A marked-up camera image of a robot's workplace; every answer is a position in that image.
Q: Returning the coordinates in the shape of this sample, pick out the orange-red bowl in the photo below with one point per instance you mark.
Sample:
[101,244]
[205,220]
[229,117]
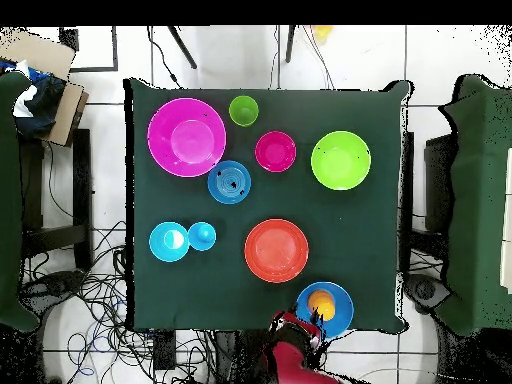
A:
[276,250]

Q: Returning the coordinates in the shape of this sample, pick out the orange cup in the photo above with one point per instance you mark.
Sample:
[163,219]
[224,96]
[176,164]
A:
[322,302]

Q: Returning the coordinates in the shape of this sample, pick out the large blue bowl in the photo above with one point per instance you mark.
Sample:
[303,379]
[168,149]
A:
[344,312]

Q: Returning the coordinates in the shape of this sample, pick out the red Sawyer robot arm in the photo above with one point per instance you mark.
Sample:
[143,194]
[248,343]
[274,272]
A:
[296,364]

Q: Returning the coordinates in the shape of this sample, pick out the blue flat-bottomed bowl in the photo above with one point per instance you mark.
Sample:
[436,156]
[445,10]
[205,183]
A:
[229,182]

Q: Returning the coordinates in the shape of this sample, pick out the blue cup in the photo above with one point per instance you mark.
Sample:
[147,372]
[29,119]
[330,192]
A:
[202,236]

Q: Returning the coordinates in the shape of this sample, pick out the small pink-red bowl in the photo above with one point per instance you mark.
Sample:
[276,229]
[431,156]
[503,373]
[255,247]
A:
[275,151]

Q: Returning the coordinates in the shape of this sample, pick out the green bowl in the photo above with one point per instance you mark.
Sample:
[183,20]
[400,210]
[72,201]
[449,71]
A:
[340,160]

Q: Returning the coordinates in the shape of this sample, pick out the small light blue ribbed bowl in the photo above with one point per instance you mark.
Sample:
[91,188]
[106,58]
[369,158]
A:
[160,244]

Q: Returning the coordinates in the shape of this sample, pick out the large pink bowl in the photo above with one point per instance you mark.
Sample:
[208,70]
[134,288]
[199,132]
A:
[186,138]

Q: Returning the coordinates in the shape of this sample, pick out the green cup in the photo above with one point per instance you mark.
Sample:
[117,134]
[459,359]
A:
[243,110]

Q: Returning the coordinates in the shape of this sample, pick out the dark green tablecloth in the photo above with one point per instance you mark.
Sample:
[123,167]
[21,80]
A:
[180,288]

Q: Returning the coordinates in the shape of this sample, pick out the black power brick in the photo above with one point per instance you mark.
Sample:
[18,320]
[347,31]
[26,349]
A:
[164,352]

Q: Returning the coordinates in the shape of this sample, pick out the black stand leg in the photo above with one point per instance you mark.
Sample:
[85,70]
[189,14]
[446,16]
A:
[289,44]
[182,47]

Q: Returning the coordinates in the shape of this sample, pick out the black box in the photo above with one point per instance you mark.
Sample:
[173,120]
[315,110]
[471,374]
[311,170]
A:
[438,180]

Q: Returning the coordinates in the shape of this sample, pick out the yellow object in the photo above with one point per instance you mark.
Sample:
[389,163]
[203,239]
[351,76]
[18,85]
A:
[322,32]

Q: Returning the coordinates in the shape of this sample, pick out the green-clothed side table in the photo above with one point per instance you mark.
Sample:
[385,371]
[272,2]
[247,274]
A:
[476,200]
[8,200]

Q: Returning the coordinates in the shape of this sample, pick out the dark clothing bundle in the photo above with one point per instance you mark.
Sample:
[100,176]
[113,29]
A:
[40,104]

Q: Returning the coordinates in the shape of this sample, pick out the white panel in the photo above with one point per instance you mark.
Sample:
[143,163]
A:
[508,220]

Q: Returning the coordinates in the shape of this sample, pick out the cardboard box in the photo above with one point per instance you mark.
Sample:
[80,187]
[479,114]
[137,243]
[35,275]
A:
[36,48]

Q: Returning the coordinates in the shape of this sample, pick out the black stool frame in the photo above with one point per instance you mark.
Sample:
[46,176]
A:
[82,180]

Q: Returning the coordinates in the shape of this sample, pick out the black pedestal foot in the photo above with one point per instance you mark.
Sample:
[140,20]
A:
[424,291]
[56,284]

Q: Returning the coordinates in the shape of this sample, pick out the black floor frame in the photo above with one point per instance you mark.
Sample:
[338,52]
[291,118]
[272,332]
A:
[115,48]

